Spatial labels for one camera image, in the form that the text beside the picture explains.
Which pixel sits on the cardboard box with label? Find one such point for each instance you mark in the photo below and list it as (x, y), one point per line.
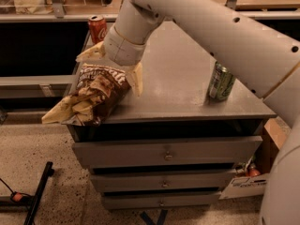
(274, 135)

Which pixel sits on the bottom grey drawer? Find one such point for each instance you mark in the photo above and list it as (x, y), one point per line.
(160, 200)

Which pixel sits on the brown chip bag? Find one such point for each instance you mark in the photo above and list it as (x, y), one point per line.
(98, 91)

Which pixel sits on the orange bottle in box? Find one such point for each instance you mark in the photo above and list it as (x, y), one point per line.
(252, 170)

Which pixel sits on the black metal stand leg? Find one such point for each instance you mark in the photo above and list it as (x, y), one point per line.
(33, 208)

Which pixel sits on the red cola can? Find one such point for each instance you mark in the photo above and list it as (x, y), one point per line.
(98, 28)

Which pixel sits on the middle grey drawer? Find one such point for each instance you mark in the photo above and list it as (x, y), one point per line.
(142, 181)

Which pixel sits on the top grey drawer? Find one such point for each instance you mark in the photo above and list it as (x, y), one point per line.
(139, 153)

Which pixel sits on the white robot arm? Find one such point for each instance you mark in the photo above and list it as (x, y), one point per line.
(264, 60)

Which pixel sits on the green soda can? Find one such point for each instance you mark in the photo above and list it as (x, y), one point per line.
(221, 83)

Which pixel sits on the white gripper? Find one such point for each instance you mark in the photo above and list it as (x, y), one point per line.
(121, 49)

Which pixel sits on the grey drawer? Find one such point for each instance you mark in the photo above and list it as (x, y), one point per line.
(142, 181)
(160, 200)
(139, 153)

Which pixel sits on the grey metal railing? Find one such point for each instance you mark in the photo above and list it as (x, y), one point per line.
(62, 15)

